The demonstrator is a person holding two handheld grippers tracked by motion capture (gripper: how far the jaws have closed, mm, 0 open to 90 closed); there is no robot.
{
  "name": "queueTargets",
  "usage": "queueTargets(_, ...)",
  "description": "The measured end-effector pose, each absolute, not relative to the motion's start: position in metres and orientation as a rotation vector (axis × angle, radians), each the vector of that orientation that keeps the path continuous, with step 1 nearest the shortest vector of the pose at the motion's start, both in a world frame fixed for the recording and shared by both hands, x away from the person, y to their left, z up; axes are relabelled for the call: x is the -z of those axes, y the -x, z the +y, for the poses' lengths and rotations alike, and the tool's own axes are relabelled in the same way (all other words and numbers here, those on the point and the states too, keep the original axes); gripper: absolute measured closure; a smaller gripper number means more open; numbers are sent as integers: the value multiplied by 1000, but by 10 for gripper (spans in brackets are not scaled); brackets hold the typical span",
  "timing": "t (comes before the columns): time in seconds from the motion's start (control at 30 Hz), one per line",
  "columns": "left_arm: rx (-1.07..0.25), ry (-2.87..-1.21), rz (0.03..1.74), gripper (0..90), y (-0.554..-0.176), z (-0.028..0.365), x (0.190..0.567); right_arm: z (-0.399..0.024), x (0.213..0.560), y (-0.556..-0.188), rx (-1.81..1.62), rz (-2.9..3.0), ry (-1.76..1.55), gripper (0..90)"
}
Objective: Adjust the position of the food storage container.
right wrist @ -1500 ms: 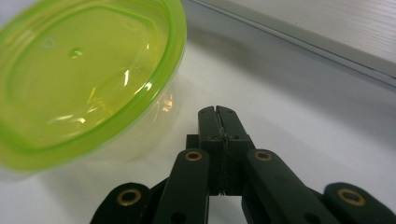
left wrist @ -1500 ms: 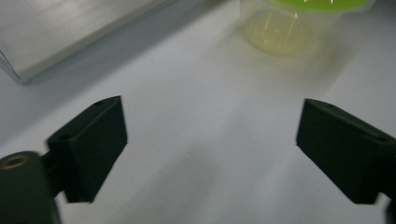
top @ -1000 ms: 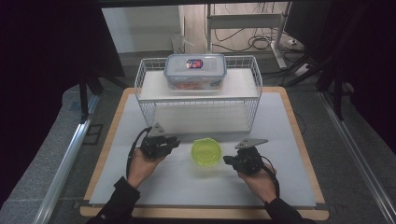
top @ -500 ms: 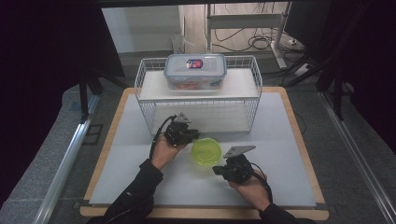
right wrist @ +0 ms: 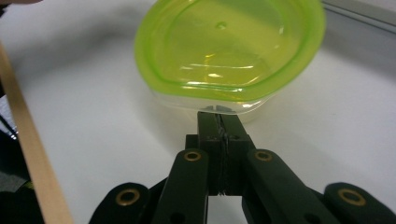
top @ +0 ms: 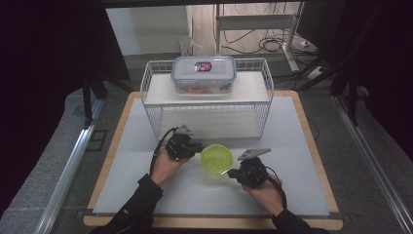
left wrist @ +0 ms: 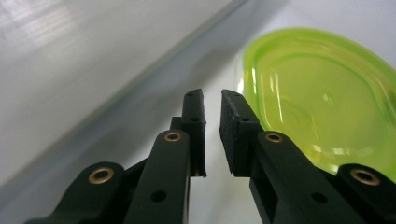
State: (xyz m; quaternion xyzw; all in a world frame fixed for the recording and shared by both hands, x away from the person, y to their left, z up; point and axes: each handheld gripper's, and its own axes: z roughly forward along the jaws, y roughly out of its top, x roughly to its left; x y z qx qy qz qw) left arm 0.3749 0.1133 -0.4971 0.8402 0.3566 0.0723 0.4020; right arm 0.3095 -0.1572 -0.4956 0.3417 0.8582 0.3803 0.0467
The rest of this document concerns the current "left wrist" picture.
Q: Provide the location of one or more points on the green round plastic container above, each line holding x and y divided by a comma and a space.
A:
327, 102

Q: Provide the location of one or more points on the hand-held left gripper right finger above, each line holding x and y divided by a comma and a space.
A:
239, 140

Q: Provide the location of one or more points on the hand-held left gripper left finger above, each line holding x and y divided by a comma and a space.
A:
194, 133

